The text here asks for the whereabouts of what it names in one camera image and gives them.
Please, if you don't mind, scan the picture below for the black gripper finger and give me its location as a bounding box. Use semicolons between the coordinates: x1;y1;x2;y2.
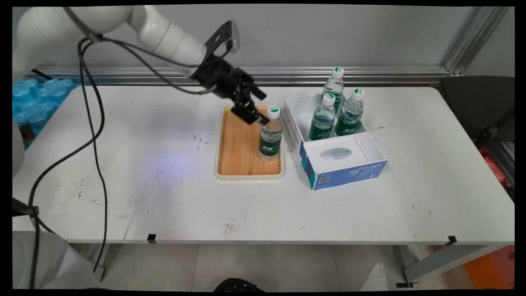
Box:
241;75;267;101
231;100;271;126

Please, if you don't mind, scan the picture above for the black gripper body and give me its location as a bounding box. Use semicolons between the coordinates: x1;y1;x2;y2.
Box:
190;55;254;103

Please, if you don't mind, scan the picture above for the green-label water bottle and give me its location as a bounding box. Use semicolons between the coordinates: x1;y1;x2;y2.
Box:
322;67;345;111
334;88;366;137
308;93;337;141
258;105;284;162

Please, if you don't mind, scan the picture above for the bamboo tray with cream rim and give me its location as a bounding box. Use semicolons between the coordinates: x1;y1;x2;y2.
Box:
215;104;285;181

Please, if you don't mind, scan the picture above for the white and blue cardboard box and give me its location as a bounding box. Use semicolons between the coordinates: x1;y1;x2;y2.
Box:
283;94;388;191

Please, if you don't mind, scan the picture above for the black round object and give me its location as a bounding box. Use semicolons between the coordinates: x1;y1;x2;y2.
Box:
213;278;266;293

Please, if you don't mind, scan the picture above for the blue shrink-wrapped bottle pack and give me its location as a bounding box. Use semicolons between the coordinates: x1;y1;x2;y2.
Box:
12;78;77;151

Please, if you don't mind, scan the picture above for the grey table leg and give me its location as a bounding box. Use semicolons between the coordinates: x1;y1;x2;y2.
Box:
91;243;112;282
396;244;496;287

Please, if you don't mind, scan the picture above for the red bag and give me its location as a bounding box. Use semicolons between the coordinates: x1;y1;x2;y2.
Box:
477;145;511;194

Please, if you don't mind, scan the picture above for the orange box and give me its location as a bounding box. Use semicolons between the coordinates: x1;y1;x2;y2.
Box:
464;245;515;290

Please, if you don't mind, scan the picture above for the horizontal aluminium frame rail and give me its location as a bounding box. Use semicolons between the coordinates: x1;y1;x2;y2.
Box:
24;65;452;86

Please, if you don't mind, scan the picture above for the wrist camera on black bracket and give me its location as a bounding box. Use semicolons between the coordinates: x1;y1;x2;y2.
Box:
204;20;241;56

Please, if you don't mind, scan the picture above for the black cable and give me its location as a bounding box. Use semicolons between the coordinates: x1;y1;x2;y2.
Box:
81;39;108;274
29;37;104;289
80;38;214;96
101;36;233;68

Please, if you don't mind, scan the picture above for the slanted aluminium frame post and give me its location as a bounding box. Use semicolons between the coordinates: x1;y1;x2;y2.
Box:
444;6;511;77

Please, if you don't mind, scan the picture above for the black cable clamp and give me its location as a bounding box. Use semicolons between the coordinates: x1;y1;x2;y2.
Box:
12;197;40;218

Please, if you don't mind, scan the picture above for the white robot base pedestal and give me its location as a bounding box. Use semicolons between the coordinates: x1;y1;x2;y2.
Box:
12;230;108;291

